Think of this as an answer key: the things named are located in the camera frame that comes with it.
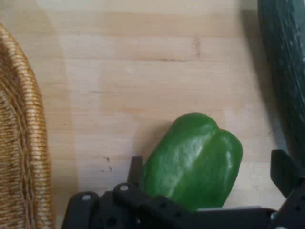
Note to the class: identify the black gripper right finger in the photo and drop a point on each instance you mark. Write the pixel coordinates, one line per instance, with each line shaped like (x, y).
(293, 190)

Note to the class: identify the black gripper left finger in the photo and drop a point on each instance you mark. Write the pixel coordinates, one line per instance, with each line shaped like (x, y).
(107, 210)

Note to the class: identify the long dark green cucumber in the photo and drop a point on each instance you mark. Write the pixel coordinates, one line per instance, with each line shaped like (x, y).
(286, 59)

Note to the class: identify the green bell pepper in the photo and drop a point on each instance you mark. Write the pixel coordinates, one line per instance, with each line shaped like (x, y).
(190, 162)

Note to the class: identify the bamboo cutting board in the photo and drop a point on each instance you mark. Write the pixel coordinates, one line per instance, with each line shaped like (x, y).
(143, 83)

